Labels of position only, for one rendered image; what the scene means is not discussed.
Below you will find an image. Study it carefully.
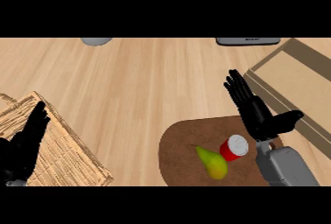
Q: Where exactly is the green yellow pear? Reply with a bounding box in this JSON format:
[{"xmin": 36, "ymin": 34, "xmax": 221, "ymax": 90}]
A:
[{"xmin": 194, "ymin": 144, "xmax": 230, "ymax": 180}]

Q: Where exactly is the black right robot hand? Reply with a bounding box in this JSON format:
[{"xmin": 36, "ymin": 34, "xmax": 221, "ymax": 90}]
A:
[{"xmin": 222, "ymin": 68, "xmax": 306, "ymax": 143}]

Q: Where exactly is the brown cutting board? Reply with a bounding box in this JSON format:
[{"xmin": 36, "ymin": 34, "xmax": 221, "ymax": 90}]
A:
[{"xmin": 159, "ymin": 115, "xmax": 286, "ymax": 187}]

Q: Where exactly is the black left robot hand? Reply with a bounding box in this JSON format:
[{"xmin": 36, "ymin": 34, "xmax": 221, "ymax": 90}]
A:
[{"xmin": 0, "ymin": 101, "xmax": 52, "ymax": 185}]

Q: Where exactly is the dark grey flat appliance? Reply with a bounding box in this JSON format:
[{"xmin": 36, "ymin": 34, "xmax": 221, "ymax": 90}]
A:
[{"xmin": 215, "ymin": 38, "xmax": 283, "ymax": 47}]

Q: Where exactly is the grey rounded object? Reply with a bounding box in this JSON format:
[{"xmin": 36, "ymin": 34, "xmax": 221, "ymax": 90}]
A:
[{"xmin": 80, "ymin": 38, "xmax": 114, "ymax": 47}]

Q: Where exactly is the red can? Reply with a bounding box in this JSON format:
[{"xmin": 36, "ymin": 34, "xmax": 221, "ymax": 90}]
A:
[{"xmin": 219, "ymin": 134, "xmax": 252, "ymax": 162}]

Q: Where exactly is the wicker basket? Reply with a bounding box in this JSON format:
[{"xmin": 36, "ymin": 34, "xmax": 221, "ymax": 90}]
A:
[{"xmin": 0, "ymin": 90, "xmax": 116, "ymax": 187}]

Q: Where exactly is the cardboard box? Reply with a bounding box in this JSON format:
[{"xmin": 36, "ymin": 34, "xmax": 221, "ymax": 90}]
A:
[{"xmin": 243, "ymin": 38, "xmax": 331, "ymax": 152}]

